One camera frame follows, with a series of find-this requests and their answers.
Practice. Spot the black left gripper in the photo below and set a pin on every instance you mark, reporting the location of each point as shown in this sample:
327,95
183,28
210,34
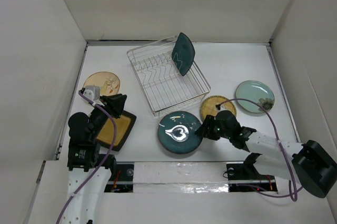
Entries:
115,103

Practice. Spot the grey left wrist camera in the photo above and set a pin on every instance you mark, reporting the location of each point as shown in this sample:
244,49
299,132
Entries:
92,93

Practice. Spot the dark teal round plate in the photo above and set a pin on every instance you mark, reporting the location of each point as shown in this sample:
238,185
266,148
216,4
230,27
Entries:
176,132

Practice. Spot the metal rail at table front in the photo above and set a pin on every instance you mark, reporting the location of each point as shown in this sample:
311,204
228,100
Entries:
166,179

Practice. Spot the woven bamboo round plate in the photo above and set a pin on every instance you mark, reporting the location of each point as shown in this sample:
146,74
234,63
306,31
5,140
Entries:
214,104

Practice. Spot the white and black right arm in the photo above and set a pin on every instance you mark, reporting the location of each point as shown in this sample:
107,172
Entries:
307,164

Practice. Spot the beige plate with orange leaves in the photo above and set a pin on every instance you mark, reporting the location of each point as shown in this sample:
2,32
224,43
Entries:
108,82

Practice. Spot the brown square plate black rim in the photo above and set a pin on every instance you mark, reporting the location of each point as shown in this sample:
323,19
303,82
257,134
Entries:
124,125

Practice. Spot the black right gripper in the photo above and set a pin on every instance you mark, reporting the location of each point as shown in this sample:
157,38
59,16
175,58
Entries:
203,130

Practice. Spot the dark teal square plate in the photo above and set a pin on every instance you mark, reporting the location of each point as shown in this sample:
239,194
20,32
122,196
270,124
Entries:
183,54

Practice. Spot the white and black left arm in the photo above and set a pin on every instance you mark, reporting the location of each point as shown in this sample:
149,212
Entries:
88,170

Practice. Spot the light blue flower plate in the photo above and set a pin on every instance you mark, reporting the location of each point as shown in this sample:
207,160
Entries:
254,96

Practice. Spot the metal wire dish rack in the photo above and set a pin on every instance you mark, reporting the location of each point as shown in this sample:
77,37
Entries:
163,86

